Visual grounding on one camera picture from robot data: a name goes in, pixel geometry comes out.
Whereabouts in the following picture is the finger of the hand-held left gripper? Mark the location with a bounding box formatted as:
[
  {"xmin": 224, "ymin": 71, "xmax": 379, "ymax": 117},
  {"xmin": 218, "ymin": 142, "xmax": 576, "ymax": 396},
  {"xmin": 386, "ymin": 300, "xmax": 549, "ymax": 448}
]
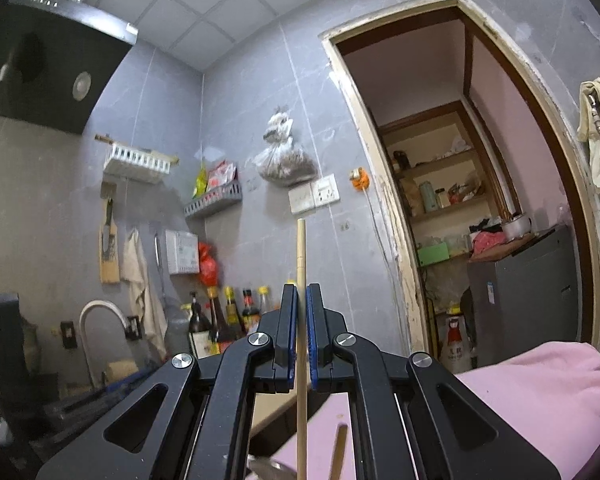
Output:
[{"xmin": 97, "ymin": 369, "xmax": 149, "ymax": 394}]

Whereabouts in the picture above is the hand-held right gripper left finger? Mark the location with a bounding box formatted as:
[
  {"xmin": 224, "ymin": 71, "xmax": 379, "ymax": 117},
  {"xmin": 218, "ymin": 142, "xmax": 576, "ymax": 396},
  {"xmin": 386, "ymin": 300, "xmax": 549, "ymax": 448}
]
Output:
[{"xmin": 37, "ymin": 282, "xmax": 299, "ymax": 480}]

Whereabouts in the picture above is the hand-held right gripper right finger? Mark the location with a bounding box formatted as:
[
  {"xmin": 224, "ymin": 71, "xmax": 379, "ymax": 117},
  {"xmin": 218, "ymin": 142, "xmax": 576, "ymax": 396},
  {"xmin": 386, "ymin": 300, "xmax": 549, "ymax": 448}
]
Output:
[{"xmin": 306, "ymin": 282, "xmax": 563, "ymax": 480}]

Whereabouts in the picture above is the wooden chopstick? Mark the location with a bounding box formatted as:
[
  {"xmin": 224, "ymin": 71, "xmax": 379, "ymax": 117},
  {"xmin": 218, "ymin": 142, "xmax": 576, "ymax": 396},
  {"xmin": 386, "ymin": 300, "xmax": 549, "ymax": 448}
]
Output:
[
  {"xmin": 296, "ymin": 218, "xmax": 309, "ymax": 480},
  {"xmin": 329, "ymin": 423, "xmax": 349, "ymax": 480}
]

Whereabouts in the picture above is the dark sauce bottle red cap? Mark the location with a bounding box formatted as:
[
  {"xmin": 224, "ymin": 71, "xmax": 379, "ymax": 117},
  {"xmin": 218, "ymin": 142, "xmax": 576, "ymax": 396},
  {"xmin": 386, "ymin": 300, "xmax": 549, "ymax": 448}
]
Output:
[{"xmin": 240, "ymin": 288, "xmax": 261, "ymax": 334}]

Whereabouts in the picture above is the chrome faucet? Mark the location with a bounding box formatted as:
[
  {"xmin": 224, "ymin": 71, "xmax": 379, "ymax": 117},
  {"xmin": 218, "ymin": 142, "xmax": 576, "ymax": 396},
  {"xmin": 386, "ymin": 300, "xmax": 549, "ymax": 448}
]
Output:
[{"xmin": 78, "ymin": 300, "xmax": 131, "ymax": 387}]

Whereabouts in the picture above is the dark bottle white label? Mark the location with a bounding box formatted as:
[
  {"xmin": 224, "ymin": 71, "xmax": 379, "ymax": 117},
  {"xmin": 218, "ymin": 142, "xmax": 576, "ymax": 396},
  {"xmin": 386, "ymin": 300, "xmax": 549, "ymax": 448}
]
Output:
[{"xmin": 187, "ymin": 292, "xmax": 211, "ymax": 359}]

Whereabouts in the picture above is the beige hanging towel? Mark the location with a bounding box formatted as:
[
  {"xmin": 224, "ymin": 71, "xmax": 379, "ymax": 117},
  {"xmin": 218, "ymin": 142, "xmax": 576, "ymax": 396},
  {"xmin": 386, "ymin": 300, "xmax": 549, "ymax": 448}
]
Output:
[{"xmin": 120, "ymin": 227, "xmax": 169, "ymax": 357}]

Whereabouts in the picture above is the red plastic bag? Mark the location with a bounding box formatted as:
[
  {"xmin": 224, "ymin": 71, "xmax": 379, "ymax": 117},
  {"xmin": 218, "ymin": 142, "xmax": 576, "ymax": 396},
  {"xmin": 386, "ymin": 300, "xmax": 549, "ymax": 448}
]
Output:
[{"xmin": 197, "ymin": 242, "xmax": 219, "ymax": 286}]

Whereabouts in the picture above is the wooden cutting board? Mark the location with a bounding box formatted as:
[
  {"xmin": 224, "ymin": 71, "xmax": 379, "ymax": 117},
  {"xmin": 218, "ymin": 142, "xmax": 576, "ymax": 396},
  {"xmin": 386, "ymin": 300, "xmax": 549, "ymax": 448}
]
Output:
[{"xmin": 98, "ymin": 224, "xmax": 122, "ymax": 285}]

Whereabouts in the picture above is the green box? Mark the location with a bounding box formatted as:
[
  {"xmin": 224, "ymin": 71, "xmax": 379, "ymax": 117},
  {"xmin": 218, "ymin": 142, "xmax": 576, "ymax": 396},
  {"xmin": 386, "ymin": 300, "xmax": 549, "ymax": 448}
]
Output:
[{"xmin": 417, "ymin": 242, "xmax": 451, "ymax": 267}]

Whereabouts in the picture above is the white red sack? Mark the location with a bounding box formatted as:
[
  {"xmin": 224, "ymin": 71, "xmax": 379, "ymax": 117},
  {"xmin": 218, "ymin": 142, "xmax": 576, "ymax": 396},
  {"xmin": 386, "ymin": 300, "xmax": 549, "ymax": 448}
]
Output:
[{"xmin": 437, "ymin": 312, "xmax": 474, "ymax": 374}]

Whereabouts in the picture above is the red snack packet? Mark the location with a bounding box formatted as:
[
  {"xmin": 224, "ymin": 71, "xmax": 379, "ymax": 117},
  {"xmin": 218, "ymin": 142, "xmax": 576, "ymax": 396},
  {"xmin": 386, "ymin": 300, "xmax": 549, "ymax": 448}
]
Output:
[{"xmin": 207, "ymin": 160, "xmax": 237, "ymax": 194}]

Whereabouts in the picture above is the clear bag of dried goods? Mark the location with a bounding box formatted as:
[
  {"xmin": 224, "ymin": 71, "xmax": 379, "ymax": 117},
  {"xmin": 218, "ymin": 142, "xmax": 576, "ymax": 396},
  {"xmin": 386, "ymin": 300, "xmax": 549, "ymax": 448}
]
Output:
[{"xmin": 252, "ymin": 105, "xmax": 317, "ymax": 187}]

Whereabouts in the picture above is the kitchen knife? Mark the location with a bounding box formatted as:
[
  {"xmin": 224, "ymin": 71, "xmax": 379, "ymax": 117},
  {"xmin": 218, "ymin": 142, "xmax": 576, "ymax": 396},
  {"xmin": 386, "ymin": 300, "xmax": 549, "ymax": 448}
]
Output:
[{"xmin": 102, "ymin": 182, "xmax": 117, "ymax": 267}]

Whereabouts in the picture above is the green thermos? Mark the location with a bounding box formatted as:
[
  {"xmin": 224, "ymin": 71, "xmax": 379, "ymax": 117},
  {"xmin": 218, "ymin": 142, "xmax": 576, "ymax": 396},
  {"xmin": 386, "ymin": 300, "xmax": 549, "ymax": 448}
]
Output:
[{"xmin": 418, "ymin": 180, "xmax": 441, "ymax": 214}]

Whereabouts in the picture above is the pink cloth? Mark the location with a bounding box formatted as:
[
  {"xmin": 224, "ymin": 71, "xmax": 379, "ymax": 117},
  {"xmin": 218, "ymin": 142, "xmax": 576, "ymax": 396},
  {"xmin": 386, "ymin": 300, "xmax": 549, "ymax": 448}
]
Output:
[{"xmin": 469, "ymin": 230, "xmax": 509, "ymax": 259}]

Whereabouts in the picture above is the wooden shelf unit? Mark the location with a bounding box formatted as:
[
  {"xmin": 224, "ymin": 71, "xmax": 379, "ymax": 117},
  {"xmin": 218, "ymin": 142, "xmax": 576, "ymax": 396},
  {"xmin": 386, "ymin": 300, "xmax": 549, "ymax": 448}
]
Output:
[{"xmin": 377, "ymin": 100, "xmax": 525, "ymax": 263}]

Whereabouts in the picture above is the white pot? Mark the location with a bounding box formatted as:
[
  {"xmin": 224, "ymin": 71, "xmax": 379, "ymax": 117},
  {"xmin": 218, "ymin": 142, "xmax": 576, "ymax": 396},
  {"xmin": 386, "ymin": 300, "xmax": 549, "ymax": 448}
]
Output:
[{"xmin": 502, "ymin": 212, "xmax": 534, "ymax": 241}]

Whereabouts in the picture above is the pink floral blanket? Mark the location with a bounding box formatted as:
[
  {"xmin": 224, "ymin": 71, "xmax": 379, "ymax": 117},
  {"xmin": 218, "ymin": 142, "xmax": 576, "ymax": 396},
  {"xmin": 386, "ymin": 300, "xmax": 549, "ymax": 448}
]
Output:
[{"xmin": 270, "ymin": 341, "xmax": 600, "ymax": 480}]

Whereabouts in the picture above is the black range hood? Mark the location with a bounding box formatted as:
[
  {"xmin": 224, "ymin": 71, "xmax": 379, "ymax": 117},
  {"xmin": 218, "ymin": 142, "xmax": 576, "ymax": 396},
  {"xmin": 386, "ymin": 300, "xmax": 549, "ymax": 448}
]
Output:
[{"xmin": 0, "ymin": 0, "xmax": 139, "ymax": 136}]

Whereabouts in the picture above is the white cable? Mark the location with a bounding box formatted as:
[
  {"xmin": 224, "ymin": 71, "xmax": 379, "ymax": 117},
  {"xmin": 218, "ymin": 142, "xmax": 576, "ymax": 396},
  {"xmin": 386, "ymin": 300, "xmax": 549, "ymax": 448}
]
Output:
[{"xmin": 364, "ymin": 189, "xmax": 400, "ymax": 273}]

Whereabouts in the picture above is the white wall switch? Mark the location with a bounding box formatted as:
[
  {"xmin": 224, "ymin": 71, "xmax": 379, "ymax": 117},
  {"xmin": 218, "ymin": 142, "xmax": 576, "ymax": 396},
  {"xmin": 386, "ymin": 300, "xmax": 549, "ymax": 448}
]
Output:
[{"xmin": 288, "ymin": 186, "xmax": 315, "ymax": 215}]

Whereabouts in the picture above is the white perforated wall box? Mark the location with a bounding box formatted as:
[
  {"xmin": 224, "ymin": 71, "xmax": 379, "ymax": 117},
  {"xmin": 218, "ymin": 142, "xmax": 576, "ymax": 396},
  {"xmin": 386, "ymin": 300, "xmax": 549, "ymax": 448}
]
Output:
[{"xmin": 165, "ymin": 230, "xmax": 200, "ymax": 276}]

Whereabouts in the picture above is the white wall socket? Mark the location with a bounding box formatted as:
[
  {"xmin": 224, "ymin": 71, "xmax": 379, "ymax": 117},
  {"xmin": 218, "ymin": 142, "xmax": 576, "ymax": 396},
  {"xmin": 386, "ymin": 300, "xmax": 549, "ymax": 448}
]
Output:
[{"xmin": 312, "ymin": 174, "xmax": 340, "ymax": 207}]

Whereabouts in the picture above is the wooden door frame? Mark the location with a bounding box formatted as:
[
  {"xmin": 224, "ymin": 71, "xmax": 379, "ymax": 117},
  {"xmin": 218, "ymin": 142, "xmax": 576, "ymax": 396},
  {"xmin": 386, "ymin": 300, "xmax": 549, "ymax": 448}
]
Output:
[{"xmin": 320, "ymin": 0, "xmax": 600, "ymax": 377}]

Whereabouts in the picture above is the grey wall shelf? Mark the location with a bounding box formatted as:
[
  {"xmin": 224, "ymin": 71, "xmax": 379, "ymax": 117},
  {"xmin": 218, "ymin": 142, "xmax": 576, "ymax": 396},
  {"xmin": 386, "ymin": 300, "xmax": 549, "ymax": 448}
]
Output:
[{"xmin": 183, "ymin": 182, "xmax": 244, "ymax": 219}]

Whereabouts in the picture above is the white wall basket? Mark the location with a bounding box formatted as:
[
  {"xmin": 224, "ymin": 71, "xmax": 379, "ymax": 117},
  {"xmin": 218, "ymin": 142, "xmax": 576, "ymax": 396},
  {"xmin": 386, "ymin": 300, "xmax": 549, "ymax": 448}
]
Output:
[{"xmin": 103, "ymin": 142, "xmax": 174, "ymax": 185}]

